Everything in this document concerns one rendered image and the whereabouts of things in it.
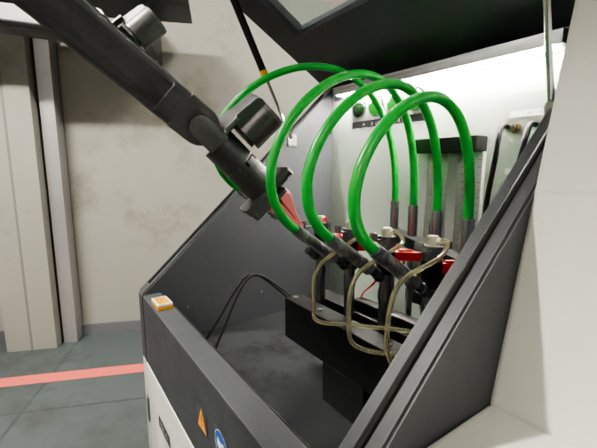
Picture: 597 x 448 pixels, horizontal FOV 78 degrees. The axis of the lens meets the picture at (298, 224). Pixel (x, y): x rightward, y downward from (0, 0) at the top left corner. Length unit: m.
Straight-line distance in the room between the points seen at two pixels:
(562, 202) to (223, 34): 2.74
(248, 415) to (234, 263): 0.54
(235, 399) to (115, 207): 2.55
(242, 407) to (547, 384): 0.33
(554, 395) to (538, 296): 0.09
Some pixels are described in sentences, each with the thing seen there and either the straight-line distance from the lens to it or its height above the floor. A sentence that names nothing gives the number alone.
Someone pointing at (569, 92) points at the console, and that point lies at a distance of 0.50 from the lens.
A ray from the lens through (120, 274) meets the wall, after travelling 3.06.
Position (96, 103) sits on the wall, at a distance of 3.00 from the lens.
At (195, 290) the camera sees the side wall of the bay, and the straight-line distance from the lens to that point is 0.94.
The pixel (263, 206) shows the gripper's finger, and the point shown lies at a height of 1.17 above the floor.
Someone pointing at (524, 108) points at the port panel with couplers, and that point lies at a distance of 0.78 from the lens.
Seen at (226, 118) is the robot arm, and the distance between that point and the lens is 0.61.
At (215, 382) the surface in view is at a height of 0.95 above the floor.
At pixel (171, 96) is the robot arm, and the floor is 1.33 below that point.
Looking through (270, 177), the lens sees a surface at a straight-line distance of 0.52.
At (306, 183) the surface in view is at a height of 1.21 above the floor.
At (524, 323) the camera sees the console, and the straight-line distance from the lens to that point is 0.47.
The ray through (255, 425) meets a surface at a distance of 0.47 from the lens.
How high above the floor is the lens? 1.23
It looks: 9 degrees down
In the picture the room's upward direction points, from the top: straight up
